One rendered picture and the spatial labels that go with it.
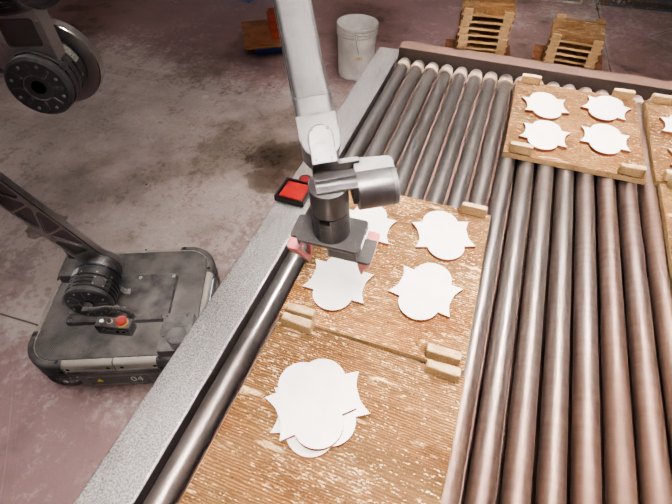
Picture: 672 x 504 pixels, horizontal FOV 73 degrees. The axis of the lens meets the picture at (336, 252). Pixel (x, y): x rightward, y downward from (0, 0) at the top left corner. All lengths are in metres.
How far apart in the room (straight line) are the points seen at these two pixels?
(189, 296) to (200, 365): 0.99
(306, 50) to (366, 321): 0.47
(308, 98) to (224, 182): 2.03
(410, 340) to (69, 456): 1.42
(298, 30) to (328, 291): 0.46
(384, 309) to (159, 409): 0.43
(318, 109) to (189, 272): 1.35
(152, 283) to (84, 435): 0.59
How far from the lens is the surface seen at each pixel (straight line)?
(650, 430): 0.93
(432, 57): 1.74
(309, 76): 0.69
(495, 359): 0.88
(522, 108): 1.51
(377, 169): 0.65
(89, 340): 1.86
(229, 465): 0.77
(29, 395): 2.16
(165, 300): 1.83
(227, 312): 0.92
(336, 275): 0.91
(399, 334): 0.85
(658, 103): 1.72
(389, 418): 0.78
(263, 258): 0.99
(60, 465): 1.97
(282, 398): 0.76
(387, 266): 0.94
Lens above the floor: 1.65
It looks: 48 degrees down
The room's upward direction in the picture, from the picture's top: straight up
